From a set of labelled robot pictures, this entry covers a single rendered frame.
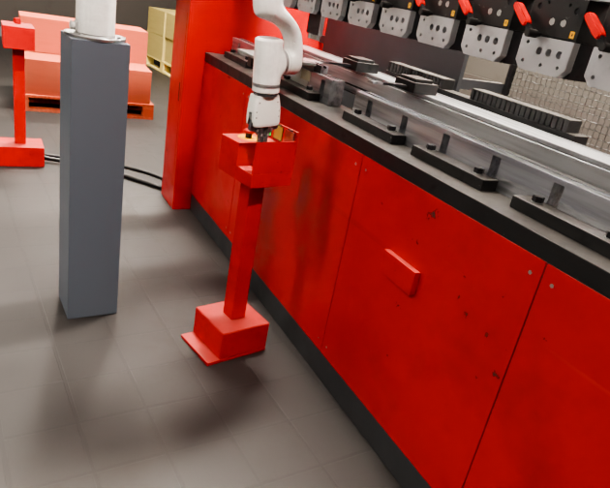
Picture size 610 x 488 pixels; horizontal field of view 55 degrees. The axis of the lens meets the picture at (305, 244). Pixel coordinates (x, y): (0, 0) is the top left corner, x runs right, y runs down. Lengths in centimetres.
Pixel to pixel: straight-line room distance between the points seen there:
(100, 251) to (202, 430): 77
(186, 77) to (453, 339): 214
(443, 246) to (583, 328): 43
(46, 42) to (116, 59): 349
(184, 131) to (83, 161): 124
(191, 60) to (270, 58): 144
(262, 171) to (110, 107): 55
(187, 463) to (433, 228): 94
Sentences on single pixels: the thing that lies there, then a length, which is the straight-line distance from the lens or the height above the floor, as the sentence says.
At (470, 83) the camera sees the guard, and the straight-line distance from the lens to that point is 254.
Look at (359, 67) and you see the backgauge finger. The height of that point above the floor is 100.
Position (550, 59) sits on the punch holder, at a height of 121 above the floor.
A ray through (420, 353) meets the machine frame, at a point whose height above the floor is 41.
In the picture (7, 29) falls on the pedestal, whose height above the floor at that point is 78.
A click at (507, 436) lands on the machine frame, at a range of 148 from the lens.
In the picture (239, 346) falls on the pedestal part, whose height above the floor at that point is 5.
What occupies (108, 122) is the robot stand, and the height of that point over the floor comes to 75.
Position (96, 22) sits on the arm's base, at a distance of 205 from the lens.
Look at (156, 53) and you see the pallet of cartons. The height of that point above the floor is 19.
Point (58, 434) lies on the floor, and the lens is 188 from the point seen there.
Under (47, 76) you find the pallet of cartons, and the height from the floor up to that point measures 29.
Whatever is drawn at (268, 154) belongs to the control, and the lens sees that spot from 186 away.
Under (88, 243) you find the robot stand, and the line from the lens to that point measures 222.
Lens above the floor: 126
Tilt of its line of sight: 23 degrees down
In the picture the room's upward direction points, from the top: 11 degrees clockwise
